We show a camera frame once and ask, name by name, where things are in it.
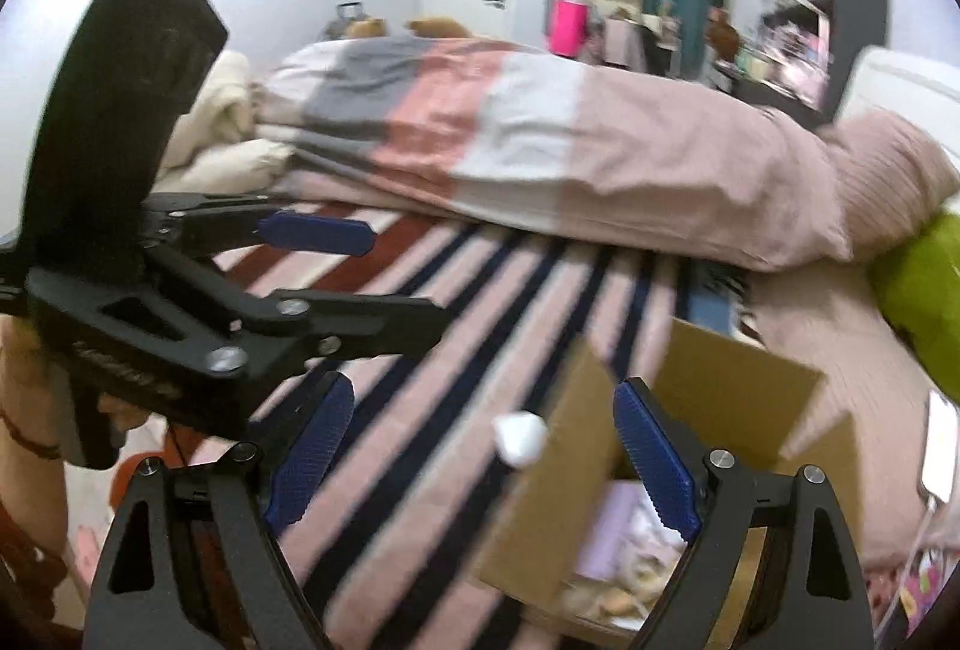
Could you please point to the brown cardboard box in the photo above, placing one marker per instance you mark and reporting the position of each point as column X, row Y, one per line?
column 547, row 515

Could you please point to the person's left hand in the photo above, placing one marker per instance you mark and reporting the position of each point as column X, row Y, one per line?
column 124, row 412

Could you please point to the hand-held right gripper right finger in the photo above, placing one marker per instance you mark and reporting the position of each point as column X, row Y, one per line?
column 656, row 462

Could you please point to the small white bottle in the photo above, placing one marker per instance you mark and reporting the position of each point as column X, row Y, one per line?
column 519, row 440

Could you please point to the brown round plush toy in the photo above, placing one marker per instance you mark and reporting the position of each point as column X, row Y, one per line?
column 725, row 35

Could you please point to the folded pink grey striped duvet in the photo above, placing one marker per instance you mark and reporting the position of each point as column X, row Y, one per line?
column 562, row 140

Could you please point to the brown teddy bear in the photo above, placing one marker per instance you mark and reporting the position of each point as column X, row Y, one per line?
column 367, row 29
column 439, row 26

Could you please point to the person's left forearm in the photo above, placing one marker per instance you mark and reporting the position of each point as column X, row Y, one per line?
column 22, row 380

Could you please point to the bright pink bag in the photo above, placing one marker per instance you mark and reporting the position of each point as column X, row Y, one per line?
column 568, row 24

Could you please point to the striped fleece blanket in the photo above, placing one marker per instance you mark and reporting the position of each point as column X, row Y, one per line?
column 465, row 320

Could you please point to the pink bed sheet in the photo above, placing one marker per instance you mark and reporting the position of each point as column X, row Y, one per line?
column 840, row 335

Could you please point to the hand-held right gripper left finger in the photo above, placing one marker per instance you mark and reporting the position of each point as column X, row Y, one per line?
column 311, row 455

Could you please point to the cream fleece blanket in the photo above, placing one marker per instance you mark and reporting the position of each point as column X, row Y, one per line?
column 225, row 118

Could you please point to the white bed headboard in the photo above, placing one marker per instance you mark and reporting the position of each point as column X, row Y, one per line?
column 907, row 80

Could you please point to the green plush pillow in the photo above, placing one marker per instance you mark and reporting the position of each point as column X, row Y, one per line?
column 926, row 298

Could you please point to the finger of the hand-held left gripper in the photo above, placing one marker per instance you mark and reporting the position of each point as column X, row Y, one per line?
column 315, row 232
column 360, row 320

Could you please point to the cluttered desk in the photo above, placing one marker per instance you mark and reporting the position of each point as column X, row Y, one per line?
column 772, row 84

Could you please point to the purple rectangular box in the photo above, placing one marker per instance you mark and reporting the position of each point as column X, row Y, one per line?
column 615, row 530

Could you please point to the pink striped pillow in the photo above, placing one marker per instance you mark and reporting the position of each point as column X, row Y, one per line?
column 892, row 178

